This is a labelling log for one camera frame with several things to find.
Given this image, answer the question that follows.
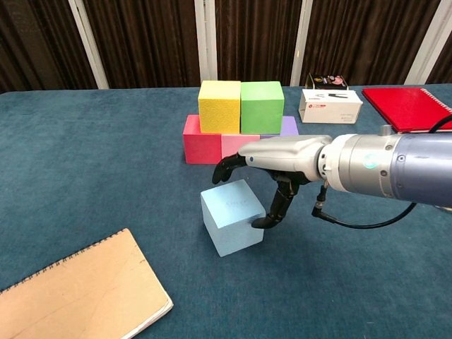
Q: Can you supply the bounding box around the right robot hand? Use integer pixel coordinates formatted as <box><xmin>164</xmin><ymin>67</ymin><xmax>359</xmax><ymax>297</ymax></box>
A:
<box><xmin>211</xmin><ymin>134</ymin><xmax>335</xmax><ymax>230</ymax></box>

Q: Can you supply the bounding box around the purple foam cube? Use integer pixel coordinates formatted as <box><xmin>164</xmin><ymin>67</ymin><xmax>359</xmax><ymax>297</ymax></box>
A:
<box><xmin>259</xmin><ymin>115</ymin><xmax>300</xmax><ymax>139</ymax></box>

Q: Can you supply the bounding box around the green foam cube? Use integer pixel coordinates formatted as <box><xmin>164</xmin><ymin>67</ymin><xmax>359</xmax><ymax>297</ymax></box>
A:
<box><xmin>239</xmin><ymin>81</ymin><xmax>285</xmax><ymax>135</ymax></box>

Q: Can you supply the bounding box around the yellow foam cube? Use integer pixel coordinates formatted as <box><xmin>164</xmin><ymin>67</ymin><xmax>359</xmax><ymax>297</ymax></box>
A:
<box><xmin>198</xmin><ymin>80</ymin><xmax>242</xmax><ymax>135</ymax></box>

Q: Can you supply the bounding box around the red foam cube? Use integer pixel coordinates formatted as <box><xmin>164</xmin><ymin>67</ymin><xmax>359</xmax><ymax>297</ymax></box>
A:
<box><xmin>182</xmin><ymin>114</ymin><xmax>223</xmax><ymax>165</ymax></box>

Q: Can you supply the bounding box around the light blue foam cube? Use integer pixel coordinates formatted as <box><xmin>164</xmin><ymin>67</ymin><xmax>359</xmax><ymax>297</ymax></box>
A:
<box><xmin>200</xmin><ymin>179</ymin><xmax>267</xmax><ymax>258</ymax></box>

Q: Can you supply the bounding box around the pink foam cube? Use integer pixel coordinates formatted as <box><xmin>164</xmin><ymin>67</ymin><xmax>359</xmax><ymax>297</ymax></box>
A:
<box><xmin>221</xmin><ymin>133</ymin><xmax>262</xmax><ymax>167</ymax></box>

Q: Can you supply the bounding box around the white cardboard box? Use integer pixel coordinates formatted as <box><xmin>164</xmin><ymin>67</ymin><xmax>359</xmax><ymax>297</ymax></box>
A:
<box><xmin>298</xmin><ymin>88</ymin><xmax>364</xmax><ymax>125</ymax></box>

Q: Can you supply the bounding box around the black luncheon meat tin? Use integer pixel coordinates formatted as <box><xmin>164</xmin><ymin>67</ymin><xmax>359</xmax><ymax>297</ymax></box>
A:
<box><xmin>304</xmin><ymin>72</ymin><xmax>350</xmax><ymax>90</ymax></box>

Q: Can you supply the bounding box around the red spiral notebook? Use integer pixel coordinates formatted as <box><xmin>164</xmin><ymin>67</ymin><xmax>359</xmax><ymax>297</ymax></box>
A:
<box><xmin>362</xmin><ymin>87</ymin><xmax>452</xmax><ymax>134</ymax></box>

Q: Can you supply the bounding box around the dark brown curtain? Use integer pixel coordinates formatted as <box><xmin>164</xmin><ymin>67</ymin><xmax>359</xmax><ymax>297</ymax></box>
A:
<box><xmin>0</xmin><ymin>0</ymin><xmax>452</xmax><ymax>95</ymax></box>

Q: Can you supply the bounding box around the blue felt table cover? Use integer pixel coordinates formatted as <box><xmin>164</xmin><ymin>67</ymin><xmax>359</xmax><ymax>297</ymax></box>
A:
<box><xmin>0</xmin><ymin>84</ymin><xmax>452</xmax><ymax>339</ymax></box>

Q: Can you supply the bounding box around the tan spiral notebook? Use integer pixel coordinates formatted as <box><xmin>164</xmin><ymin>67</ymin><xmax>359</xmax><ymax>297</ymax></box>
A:
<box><xmin>0</xmin><ymin>227</ymin><xmax>174</xmax><ymax>339</ymax></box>

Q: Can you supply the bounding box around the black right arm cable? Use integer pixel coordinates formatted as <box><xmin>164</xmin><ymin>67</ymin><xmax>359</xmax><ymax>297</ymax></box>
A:
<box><xmin>310</xmin><ymin>114</ymin><xmax>452</xmax><ymax>230</ymax></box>

